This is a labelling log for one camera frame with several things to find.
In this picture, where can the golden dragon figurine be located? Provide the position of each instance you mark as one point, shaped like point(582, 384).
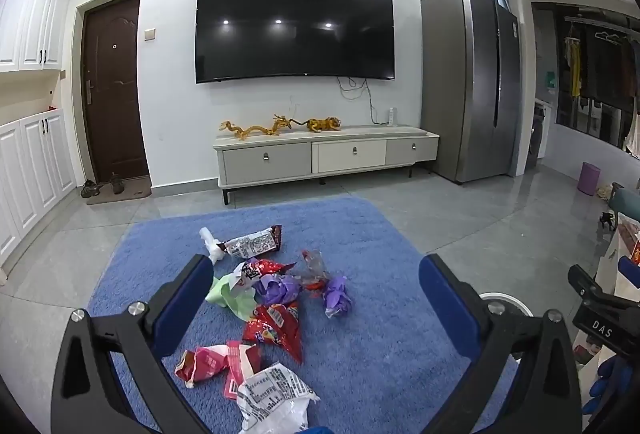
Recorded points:
point(257, 130)

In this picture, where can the yellow hanging garment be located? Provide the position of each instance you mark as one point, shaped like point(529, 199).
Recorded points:
point(575, 64)

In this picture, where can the light green wrapper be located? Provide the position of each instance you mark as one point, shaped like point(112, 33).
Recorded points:
point(235, 299)

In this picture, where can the large purple wrapper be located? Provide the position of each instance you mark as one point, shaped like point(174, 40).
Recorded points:
point(277, 289)

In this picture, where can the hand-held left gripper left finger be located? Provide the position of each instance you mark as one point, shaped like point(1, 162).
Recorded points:
point(182, 309)

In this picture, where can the brown doormat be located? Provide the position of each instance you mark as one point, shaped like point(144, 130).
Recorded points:
point(135, 193)

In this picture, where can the dark brown entrance door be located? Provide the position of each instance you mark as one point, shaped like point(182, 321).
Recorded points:
point(112, 89)

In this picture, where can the white round trash can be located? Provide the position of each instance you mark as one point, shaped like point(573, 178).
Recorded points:
point(510, 300)

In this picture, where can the white floor cabinet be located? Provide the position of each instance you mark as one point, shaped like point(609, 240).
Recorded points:
point(30, 174)

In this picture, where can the blue rug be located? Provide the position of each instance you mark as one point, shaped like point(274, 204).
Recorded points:
point(360, 364)

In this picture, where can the brown shoe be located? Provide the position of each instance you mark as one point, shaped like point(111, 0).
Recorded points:
point(118, 184)
point(89, 188)

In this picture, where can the small purple wrapper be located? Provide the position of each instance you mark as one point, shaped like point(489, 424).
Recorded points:
point(337, 296)

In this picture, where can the red snack bag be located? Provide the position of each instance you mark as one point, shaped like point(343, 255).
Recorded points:
point(277, 324)

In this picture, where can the red black snack wrapper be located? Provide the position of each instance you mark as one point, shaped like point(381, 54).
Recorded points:
point(262, 270)

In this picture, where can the grey white television stand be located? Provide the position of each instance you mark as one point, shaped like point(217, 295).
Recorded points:
point(320, 154)

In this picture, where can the pale yellow bag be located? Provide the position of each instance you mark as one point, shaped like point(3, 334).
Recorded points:
point(605, 191)

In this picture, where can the white tissue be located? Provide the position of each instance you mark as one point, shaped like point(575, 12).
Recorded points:
point(212, 246)

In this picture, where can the white power strip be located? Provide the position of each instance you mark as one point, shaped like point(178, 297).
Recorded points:
point(391, 115)

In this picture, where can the person's right hand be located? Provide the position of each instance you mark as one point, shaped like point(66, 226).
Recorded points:
point(607, 374)

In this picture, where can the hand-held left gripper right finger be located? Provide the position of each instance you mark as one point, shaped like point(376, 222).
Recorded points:
point(440, 289)

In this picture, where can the white wall cabinet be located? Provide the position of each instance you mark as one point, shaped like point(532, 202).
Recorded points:
point(35, 14)

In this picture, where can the black wall television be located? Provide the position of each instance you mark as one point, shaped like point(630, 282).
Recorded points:
point(295, 26)

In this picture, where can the dark brown snack wrapper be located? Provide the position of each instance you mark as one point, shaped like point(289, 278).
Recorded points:
point(252, 243)

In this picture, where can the grey double door refrigerator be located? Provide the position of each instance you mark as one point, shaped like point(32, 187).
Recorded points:
point(465, 84)

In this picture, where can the white coffee table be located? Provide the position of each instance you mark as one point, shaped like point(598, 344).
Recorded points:
point(607, 264)

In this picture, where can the purple waste bin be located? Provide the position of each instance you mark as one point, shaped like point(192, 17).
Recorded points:
point(589, 179)

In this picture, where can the white printed plastic wrapper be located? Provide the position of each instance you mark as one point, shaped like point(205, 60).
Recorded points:
point(272, 396)

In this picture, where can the wall light switch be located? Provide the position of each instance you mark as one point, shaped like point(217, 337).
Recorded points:
point(150, 34)

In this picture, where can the golden tiger figurine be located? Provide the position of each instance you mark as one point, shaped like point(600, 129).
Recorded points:
point(322, 124)

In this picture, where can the pink snack wrapper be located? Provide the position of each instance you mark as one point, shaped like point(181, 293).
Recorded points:
point(215, 361)

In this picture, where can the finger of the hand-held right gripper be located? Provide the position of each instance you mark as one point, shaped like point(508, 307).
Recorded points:
point(587, 283)
point(629, 271)

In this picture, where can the teal chair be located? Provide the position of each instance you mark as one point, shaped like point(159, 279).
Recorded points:
point(625, 201)

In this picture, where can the clear plastic wrapper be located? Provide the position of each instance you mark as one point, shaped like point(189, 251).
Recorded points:
point(312, 266)

